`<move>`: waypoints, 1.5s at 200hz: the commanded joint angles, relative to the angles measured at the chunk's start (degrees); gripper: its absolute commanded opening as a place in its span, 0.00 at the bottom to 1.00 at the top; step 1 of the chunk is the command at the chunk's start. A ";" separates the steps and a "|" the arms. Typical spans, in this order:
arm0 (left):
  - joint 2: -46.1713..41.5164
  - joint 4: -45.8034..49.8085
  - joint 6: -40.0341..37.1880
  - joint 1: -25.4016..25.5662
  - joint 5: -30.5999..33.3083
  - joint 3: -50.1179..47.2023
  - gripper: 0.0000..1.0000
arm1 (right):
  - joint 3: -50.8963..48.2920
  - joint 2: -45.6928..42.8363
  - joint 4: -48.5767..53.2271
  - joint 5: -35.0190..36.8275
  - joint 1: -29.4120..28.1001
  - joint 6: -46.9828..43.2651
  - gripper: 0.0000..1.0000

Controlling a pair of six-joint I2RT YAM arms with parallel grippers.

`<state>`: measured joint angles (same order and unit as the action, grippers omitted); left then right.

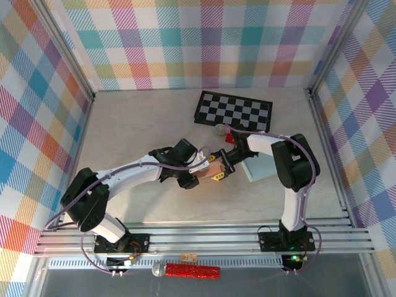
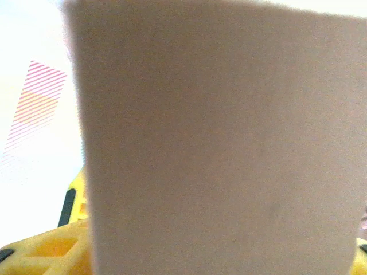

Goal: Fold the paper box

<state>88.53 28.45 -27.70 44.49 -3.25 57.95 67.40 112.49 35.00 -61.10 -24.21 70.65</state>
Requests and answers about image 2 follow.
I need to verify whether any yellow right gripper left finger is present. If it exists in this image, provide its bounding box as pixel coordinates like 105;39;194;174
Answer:
0;219;95;275

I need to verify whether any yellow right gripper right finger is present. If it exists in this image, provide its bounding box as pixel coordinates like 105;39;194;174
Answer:
351;237;367;275

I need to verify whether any brown paper box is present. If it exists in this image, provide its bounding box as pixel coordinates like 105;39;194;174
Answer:
61;0;367;275

